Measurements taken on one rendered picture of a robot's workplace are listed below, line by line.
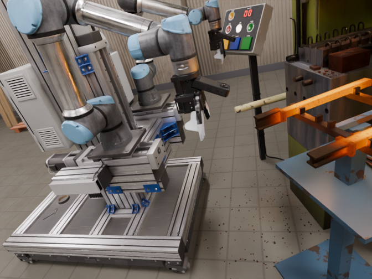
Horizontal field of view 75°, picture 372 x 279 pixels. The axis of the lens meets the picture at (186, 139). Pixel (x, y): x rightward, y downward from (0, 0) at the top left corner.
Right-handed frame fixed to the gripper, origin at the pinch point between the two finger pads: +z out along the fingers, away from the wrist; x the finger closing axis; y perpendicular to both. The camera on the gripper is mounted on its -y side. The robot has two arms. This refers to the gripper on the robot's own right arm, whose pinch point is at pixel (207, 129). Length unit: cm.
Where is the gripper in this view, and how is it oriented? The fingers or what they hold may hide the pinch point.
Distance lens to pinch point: 81.4
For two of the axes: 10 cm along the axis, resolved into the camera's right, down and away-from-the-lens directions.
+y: -9.5, 1.0, 2.9
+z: 2.4, 8.4, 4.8
